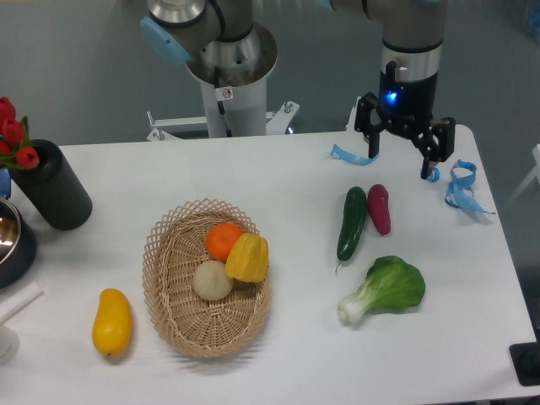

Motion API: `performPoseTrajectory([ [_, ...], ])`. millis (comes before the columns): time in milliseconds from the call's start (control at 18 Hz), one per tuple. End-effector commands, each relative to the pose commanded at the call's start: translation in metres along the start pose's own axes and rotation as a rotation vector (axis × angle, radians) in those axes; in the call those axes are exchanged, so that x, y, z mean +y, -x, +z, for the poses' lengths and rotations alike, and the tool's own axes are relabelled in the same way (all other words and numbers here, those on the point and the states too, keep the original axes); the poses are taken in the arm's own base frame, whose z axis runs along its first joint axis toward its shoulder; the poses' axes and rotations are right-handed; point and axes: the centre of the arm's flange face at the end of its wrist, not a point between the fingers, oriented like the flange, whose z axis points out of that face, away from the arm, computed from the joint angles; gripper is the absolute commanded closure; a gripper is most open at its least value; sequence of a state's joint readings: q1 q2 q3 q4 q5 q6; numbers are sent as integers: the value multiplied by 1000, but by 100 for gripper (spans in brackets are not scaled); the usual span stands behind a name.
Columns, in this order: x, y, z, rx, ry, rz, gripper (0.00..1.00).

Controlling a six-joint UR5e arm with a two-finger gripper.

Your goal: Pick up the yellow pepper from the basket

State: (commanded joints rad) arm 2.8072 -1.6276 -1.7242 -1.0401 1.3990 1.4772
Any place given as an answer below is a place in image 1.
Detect black device at corner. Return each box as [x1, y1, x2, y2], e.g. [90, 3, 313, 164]
[510, 342, 540, 386]

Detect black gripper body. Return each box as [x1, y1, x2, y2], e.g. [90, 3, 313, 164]
[376, 66, 438, 139]

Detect black cylindrical vase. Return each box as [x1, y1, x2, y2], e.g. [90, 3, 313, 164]
[9, 139, 93, 230]

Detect woven wicker basket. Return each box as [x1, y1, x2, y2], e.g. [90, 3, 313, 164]
[143, 198, 272, 359]

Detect white stand object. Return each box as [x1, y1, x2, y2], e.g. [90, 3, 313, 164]
[1, 281, 44, 365]

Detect yellow bell pepper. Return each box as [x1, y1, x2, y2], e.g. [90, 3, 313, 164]
[225, 233, 269, 283]

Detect red tulip flowers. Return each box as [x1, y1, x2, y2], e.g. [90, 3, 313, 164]
[1, 96, 40, 170]

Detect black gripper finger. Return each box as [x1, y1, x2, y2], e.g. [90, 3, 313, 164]
[354, 92, 386, 159]
[412, 117, 456, 180]

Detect green cucumber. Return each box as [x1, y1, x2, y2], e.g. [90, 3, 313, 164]
[335, 186, 367, 273]

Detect black metal bowl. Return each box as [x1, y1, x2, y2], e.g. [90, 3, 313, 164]
[1, 197, 37, 289]

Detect blue ribbon strip left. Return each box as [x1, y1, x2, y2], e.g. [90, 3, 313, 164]
[327, 144, 379, 166]

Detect yellow mango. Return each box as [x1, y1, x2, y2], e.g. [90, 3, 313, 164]
[92, 289, 132, 357]

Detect orange fruit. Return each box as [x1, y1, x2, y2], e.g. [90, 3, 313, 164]
[206, 223, 244, 262]

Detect blue ribbon strip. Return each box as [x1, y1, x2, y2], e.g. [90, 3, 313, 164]
[444, 159, 496, 220]
[327, 144, 379, 166]

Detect green bok choy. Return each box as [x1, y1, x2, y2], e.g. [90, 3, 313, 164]
[337, 256, 426, 324]

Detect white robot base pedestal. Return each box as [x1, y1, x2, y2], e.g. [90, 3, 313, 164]
[142, 18, 300, 138]

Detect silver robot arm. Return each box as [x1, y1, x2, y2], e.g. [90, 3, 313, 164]
[140, 1, 456, 178]

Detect blue ribbon strip right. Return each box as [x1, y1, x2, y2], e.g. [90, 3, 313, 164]
[444, 159, 496, 220]

